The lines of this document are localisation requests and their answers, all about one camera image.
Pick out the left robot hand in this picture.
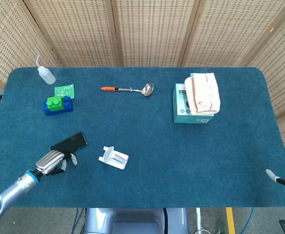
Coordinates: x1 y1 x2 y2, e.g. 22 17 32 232
35 150 79 176

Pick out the green plastic toy brick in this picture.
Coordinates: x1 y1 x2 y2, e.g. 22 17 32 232
46 95 65 110

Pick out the bamboo folding screen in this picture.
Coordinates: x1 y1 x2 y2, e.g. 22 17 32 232
0 0 285 134

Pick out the pink and white packet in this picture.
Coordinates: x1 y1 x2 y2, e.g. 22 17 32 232
190 72 221 114

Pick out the teal cardboard box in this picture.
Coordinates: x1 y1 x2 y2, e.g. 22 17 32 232
172 83 215 124

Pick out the blue table mat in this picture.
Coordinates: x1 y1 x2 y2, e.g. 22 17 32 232
0 67 285 209

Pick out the blue building block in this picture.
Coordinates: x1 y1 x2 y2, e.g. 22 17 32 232
42 96 74 117

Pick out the white phone stand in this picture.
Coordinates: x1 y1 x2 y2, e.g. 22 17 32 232
98 146 129 170

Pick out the clear plastic squeeze bottle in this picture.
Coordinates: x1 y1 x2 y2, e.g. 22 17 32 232
36 54 56 85

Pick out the blue cable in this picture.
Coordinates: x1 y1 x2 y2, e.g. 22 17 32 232
242 208 255 234

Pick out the black smartphone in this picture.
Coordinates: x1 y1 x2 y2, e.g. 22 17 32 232
49 132 88 154

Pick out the green printed card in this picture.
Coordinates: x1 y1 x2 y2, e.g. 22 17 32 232
54 84 76 100

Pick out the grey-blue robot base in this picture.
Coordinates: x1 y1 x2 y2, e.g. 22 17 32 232
83 208 189 234

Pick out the folded white pink towel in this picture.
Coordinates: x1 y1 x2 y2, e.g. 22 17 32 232
184 77 219 116

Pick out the steel ladle with orange handle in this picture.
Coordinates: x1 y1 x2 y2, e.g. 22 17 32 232
101 82 155 97

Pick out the metal table leg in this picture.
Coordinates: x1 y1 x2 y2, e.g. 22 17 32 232
195 208 204 234

